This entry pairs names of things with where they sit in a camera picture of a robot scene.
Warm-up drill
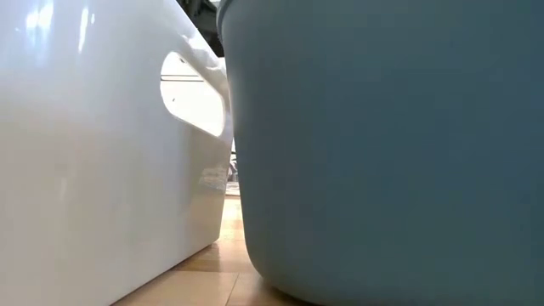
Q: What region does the teal plastic bin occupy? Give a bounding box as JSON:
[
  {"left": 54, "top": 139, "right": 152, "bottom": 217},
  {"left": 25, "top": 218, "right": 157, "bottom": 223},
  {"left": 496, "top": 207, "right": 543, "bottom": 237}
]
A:
[{"left": 216, "top": 0, "right": 544, "bottom": 306}]

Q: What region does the white plastic bin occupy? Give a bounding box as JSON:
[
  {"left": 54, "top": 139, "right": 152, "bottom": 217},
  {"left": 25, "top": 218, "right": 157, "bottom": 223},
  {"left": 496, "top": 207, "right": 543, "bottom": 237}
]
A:
[{"left": 0, "top": 0, "right": 234, "bottom": 306}]

